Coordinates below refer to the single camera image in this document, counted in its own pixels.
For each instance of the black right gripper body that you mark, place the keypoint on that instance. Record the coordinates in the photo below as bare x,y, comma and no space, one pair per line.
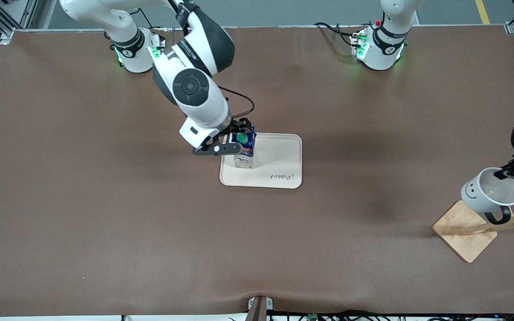
238,125

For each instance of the blue milk carton green cap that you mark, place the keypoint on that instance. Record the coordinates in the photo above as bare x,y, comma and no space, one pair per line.
244,154

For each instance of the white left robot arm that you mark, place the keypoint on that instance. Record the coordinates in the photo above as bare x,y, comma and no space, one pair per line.
384,49

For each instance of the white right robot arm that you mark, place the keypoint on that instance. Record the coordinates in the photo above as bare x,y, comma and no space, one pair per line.
194,89

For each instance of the wooden cup rack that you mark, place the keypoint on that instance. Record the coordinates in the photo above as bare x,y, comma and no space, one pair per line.
462,236

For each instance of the beige plastic tray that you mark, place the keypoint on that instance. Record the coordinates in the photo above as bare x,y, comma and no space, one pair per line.
275,156

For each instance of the brown table mat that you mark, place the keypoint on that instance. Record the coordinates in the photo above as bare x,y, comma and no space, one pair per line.
105,245

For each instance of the small green connector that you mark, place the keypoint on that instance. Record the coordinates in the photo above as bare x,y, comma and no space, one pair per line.
312,316

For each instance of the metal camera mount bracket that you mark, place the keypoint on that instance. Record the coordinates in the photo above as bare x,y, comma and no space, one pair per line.
259,307

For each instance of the aluminium frame with diagonal bars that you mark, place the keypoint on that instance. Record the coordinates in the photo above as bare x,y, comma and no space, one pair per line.
27,13

